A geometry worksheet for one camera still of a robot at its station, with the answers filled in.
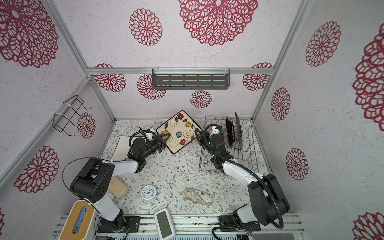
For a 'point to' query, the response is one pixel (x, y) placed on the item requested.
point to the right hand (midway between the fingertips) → (194, 128)
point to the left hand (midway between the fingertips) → (171, 137)
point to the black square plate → (182, 130)
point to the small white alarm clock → (149, 194)
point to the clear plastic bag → (198, 196)
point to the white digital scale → (164, 224)
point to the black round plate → (230, 131)
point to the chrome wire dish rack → (248, 157)
